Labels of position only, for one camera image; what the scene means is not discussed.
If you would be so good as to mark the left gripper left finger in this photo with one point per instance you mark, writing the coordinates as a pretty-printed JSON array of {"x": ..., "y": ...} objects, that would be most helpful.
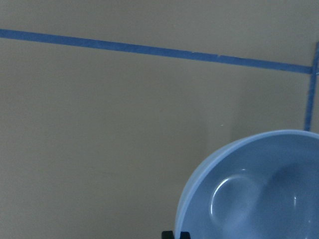
[{"x": 167, "y": 235}]

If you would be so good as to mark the blue bowl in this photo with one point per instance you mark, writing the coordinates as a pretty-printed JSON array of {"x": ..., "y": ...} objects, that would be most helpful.
[{"x": 264, "y": 186}]

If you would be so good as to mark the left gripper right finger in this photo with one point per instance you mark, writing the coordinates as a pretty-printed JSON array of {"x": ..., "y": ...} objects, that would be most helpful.
[{"x": 185, "y": 235}]

